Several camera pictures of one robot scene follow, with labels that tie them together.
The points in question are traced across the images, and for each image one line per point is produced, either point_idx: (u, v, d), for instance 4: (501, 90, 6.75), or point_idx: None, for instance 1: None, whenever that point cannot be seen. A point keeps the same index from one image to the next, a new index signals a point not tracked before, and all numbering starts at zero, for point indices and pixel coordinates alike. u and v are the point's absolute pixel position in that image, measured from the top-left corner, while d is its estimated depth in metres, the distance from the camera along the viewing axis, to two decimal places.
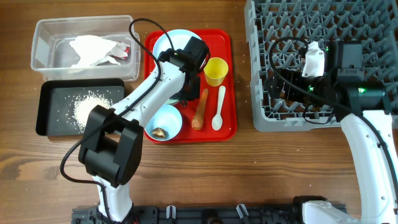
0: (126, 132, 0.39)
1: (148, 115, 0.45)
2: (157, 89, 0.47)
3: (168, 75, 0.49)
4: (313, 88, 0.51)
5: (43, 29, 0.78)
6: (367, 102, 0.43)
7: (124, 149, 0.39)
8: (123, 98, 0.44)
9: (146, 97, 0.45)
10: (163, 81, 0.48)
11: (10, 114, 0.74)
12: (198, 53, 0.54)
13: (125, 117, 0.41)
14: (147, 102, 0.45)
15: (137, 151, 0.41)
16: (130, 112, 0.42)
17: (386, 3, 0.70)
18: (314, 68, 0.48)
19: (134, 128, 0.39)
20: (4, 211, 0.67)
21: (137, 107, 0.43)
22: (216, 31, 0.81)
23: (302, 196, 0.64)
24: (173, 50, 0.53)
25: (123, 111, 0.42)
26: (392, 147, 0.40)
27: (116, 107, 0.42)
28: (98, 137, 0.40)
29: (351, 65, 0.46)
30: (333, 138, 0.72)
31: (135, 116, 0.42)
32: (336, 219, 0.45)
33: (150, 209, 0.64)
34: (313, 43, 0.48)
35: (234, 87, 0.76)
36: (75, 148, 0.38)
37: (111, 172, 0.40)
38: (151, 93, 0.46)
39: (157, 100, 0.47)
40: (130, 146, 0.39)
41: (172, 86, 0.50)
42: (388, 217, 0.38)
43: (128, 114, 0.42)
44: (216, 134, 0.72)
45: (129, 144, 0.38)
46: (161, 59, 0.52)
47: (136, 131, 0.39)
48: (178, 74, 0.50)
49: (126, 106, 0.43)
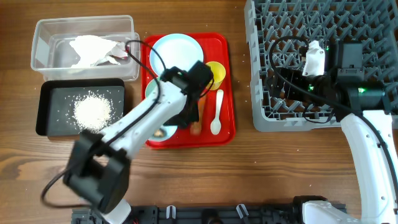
0: (111, 164, 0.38)
1: (140, 142, 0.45)
2: (151, 115, 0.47)
3: (168, 98, 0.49)
4: (313, 87, 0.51)
5: (43, 29, 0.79)
6: (367, 102, 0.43)
7: (109, 178, 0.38)
8: (118, 121, 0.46)
9: (138, 123, 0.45)
10: (161, 103, 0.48)
11: (10, 114, 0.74)
12: (200, 78, 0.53)
13: (114, 144, 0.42)
14: (140, 128, 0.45)
15: (123, 181, 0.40)
16: (120, 139, 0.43)
17: (386, 3, 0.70)
18: (315, 66, 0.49)
19: (120, 159, 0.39)
20: (4, 211, 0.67)
21: (128, 134, 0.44)
22: (212, 35, 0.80)
23: (302, 196, 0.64)
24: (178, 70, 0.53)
25: (112, 139, 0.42)
26: (392, 147, 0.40)
27: (107, 131, 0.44)
28: (82, 165, 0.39)
29: (352, 64, 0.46)
30: (333, 138, 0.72)
31: (125, 143, 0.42)
32: (336, 219, 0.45)
33: (150, 209, 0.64)
34: (314, 43, 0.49)
35: (232, 90, 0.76)
36: (55, 180, 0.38)
37: (92, 200, 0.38)
38: (145, 118, 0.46)
39: (152, 126, 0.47)
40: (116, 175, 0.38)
41: (170, 111, 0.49)
42: (388, 217, 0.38)
43: (117, 141, 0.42)
44: (214, 139, 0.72)
45: (114, 173, 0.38)
46: (165, 79, 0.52)
47: (120, 163, 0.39)
48: (179, 98, 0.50)
49: (117, 131, 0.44)
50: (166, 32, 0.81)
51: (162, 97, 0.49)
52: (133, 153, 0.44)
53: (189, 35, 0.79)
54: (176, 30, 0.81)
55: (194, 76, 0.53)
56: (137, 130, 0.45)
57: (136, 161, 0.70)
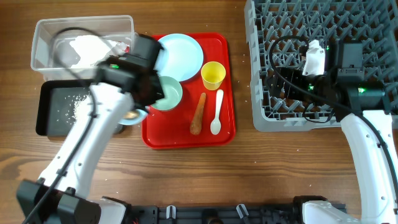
0: (62, 207, 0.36)
1: (89, 169, 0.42)
2: (91, 135, 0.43)
3: (106, 106, 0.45)
4: (313, 87, 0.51)
5: (43, 30, 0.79)
6: (367, 101, 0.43)
7: (68, 218, 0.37)
8: (56, 155, 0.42)
9: (79, 151, 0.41)
10: (97, 117, 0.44)
11: (10, 114, 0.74)
12: (147, 55, 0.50)
13: (58, 186, 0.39)
14: (82, 157, 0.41)
15: (86, 210, 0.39)
16: (63, 178, 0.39)
17: (386, 3, 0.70)
18: (315, 66, 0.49)
19: (71, 198, 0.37)
20: (4, 211, 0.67)
21: (69, 168, 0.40)
22: (212, 34, 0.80)
23: (302, 196, 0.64)
24: (111, 60, 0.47)
25: (53, 182, 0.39)
26: (392, 147, 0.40)
27: (46, 175, 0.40)
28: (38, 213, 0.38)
29: (351, 64, 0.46)
30: (333, 138, 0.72)
31: (69, 183, 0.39)
32: (336, 219, 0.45)
33: (150, 209, 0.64)
34: (314, 42, 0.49)
35: (232, 90, 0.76)
36: None
37: None
38: (84, 144, 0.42)
39: (97, 145, 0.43)
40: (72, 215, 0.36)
41: (113, 117, 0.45)
42: (388, 217, 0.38)
43: (59, 182, 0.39)
44: (214, 139, 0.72)
45: (70, 214, 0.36)
46: (96, 82, 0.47)
47: (72, 204, 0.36)
48: (120, 98, 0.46)
49: (58, 170, 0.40)
50: (166, 32, 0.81)
51: (98, 106, 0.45)
52: (84, 184, 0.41)
53: (189, 35, 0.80)
54: (176, 30, 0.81)
55: (139, 55, 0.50)
56: (79, 160, 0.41)
57: (136, 161, 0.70)
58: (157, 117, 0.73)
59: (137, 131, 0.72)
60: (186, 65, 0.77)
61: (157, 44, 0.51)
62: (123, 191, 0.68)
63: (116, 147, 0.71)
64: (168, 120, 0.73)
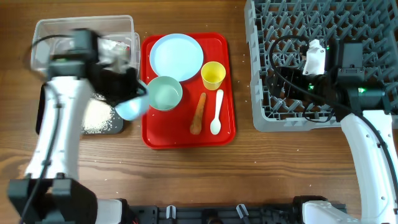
0: (58, 191, 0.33)
1: (71, 152, 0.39)
2: (60, 118, 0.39)
3: (66, 96, 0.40)
4: (313, 86, 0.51)
5: (43, 30, 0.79)
6: (367, 102, 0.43)
7: (65, 208, 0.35)
8: (34, 154, 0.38)
9: (56, 134, 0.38)
10: (63, 107, 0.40)
11: (10, 114, 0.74)
12: (81, 42, 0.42)
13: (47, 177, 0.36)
14: (64, 143, 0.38)
15: (85, 195, 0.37)
16: (46, 167, 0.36)
17: (386, 2, 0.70)
18: (315, 66, 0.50)
19: (62, 182, 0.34)
20: (4, 211, 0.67)
21: (53, 158, 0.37)
22: (212, 34, 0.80)
23: (302, 196, 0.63)
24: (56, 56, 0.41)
25: (42, 173, 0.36)
26: (392, 147, 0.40)
27: (41, 148, 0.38)
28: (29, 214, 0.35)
29: (352, 64, 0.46)
30: (333, 137, 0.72)
31: (56, 169, 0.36)
32: (336, 220, 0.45)
33: (150, 209, 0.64)
34: (315, 42, 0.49)
35: (232, 90, 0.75)
36: None
37: None
38: (56, 130, 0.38)
39: (73, 129, 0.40)
40: (64, 200, 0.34)
41: (80, 101, 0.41)
42: (389, 218, 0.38)
43: (48, 172, 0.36)
44: (214, 139, 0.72)
45: (66, 198, 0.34)
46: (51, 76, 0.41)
47: (70, 185, 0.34)
48: (77, 86, 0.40)
49: (42, 162, 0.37)
50: (166, 32, 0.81)
51: (60, 97, 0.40)
52: (71, 154, 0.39)
53: (189, 35, 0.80)
54: (176, 30, 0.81)
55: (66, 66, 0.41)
56: (60, 147, 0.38)
57: (136, 161, 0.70)
58: (157, 117, 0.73)
59: (137, 131, 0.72)
60: (186, 65, 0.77)
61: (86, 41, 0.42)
62: (123, 191, 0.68)
63: (116, 147, 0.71)
64: (167, 120, 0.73)
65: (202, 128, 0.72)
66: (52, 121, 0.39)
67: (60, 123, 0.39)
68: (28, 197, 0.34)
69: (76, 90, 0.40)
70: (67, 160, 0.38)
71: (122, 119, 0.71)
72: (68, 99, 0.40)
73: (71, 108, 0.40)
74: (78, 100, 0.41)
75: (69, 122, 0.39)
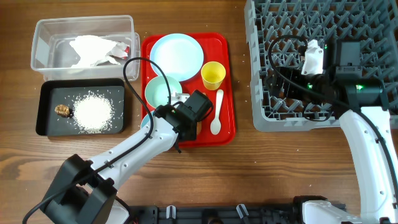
0: (97, 193, 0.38)
1: (127, 175, 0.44)
2: (143, 145, 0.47)
3: (160, 133, 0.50)
4: (311, 86, 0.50)
5: (42, 29, 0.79)
6: (365, 99, 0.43)
7: (89, 208, 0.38)
8: (106, 152, 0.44)
9: (130, 155, 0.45)
10: (153, 137, 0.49)
11: (10, 114, 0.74)
12: (198, 108, 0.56)
13: (101, 173, 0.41)
14: (130, 161, 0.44)
15: (106, 212, 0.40)
16: (107, 168, 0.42)
17: (386, 2, 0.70)
18: (313, 66, 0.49)
19: (106, 190, 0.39)
20: (4, 211, 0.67)
21: (116, 164, 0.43)
22: (212, 34, 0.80)
23: (302, 196, 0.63)
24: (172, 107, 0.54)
25: (100, 167, 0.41)
26: (390, 142, 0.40)
27: (115, 152, 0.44)
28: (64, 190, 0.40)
29: (349, 62, 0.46)
30: (333, 137, 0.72)
31: (111, 174, 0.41)
32: (336, 218, 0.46)
33: (150, 209, 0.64)
34: (313, 42, 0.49)
35: (232, 90, 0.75)
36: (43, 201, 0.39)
37: None
38: (133, 152, 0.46)
39: (138, 162, 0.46)
40: (95, 205, 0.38)
41: (161, 144, 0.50)
42: (387, 211, 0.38)
43: (105, 170, 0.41)
44: (214, 139, 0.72)
45: (99, 203, 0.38)
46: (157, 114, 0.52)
47: (108, 195, 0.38)
48: (171, 134, 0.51)
49: (106, 160, 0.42)
50: (166, 32, 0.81)
51: (155, 131, 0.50)
52: (122, 182, 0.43)
53: (189, 35, 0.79)
54: (176, 30, 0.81)
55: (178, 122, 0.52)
56: (126, 162, 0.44)
57: None
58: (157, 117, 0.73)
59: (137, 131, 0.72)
60: (186, 64, 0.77)
61: (208, 102, 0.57)
62: (123, 191, 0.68)
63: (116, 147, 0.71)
64: None
65: (202, 128, 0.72)
66: (136, 141, 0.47)
67: (139, 147, 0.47)
68: (73, 181, 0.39)
69: (166, 135, 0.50)
70: (122, 173, 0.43)
71: (122, 119, 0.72)
72: (156, 137, 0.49)
73: (152, 142, 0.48)
74: (161, 142, 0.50)
75: (143, 151, 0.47)
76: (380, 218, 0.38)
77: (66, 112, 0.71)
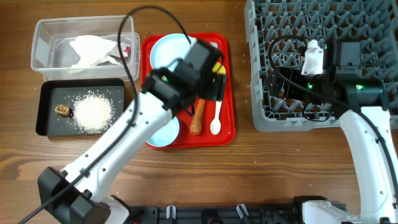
0: (75, 207, 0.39)
1: (111, 175, 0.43)
2: (124, 140, 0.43)
3: (145, 117, 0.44)
4: (311, 86, 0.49)
5: (42, 29, 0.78)
6: (365, 99, 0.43)
7: (74, 219, 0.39)
8: (82, 155, 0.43)
9: (107, 155, 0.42)
10: (135, 126, 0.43)
11: (10, 114, 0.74)
12: (199, 63, 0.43)
13: (78, 184, 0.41)
14: (109, 163, 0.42)
15: (97, 215, 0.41)
16: (83, 178, 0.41)
17: (386, 2, 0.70)
18: (313, 66, 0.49)
19: (83, 202, 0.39)
20: (4, 211, 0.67)
21: (93, 171, 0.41)
22: (212, 34, 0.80)
23: (302, 196, 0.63)
24: (164, 73, 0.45)
25: (75, 179, 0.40)
26: (390, 142, 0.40)
27: (91, 155, 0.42)
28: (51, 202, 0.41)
29: (349, 62, 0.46)
30: (333, 137, 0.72)
31: (88, 185, 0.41)
32: (336, 218, 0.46)
33: (150, 209, 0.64)
34: (313, 42, 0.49)
35: (232, 91, 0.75)
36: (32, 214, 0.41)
37: None
38: (111, 151, 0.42)
39: (122, 157, 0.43)
40: (75, 215, 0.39)
41: (150, 129, 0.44)
42: (387, 211, 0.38)
43: (81, 180, 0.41)
44: (214, 139, 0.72)
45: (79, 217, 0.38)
46: (143, 90, 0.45)
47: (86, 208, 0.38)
48: (160, 113, 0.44)
49: (81, 168, 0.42)
50: (166, 32, 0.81)
51: (138, 115, 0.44)
52: (105, 185, 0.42)
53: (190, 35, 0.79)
54: (176, 30, 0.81)
55: (173, 91, 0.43)
56: (104, 165, 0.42)
57: (136, 162, 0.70)
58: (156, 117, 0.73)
59: None
60: None
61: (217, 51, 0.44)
62: (123, 191, 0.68)
63: None
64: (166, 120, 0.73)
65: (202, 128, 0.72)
66: (117, 134, 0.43)
67: (119, 143, 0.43)
68: (51, 193, 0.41)
69: (153, 119, 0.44)
70: (101, 179, 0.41)
71: None
72: (139, 125, 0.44)
73: (135, 132, 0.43)
74: (148, 127, 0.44)
75: (124, 145, 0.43)
76: (380, 218, 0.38)
77: (66, 112, 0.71)
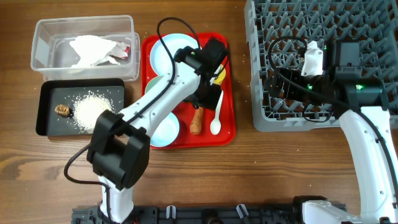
0: (132, 141, 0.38)
1: (156, 124, 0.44)
2: (168, 94, 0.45)
3: (181, 79, 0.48)
4: (311, 86, 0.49)
5: (42, 29, 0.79)
6: (365, 99, 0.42)
7: (129, 154, 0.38)
8: (133, 103, 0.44)
9: (157, 102, 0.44)
10: (176, 84, 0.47)
11: (10, 114, 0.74)
12: (216, 54, 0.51)
13: (133, 124, 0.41)
14: (157, 109, 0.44)
15: (144, 157, 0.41)
16: (138, 119, 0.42)
17: (386, 2, 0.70)
18: (313, 66, 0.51)
19: (141, 137, 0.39)
20: (4, 211, 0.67)
21: (146, 114, 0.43)
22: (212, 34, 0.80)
23: (302, 196, 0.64)
24: (191, 49, 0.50)
25: (130, 119, 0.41)
26: (390, 142, 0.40)
27: (142, 102, 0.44)
28: (105, 142, 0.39)
29: (349, 62, 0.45)
30: (333, 137, 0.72)
31: (142, 124, 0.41)
32: (336, 217, 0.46)
33: (150, 209, 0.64)
34: (313, 43, 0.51)
35: (232, 91, 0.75)
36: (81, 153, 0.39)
37: (115, 175, 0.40)
38: (159, 100, 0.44)
39: (166, 108, 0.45)
40: (131, 150, 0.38)
41: (185, 89, 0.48)
42: (387, 211, 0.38)
43: (135, 121, 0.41)
44: (214, 139, 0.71)
45: (137, 151, 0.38)
46: (177, 59, 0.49)
47: (142, 140, 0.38)
48: (193, 78, 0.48)
49: (135, 112, 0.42)
50: (166, 32, 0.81)
51: (176, 77, 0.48)
52: (153, 129, 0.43)
53: (189, 35, 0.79)
54: (176, 30, 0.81)
55: (199, 63, 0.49)
56: (154, 111, 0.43)
57: None
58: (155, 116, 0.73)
59: None
60: None
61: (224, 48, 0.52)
62: None
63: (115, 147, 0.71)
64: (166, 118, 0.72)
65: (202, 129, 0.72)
66: (160, 89, 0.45)
67: (163, 96, 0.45)
68: (111, 131, 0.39)
69: (188, 81, 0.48)
70: (153, 122, 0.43)
71: None
72: (178, 84, 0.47)
73: (175, 89, 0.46)
74: (184, 88, 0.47)
75: (168, 98, 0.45)
76: (380, 217, 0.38)
77: (66, 112, 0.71)
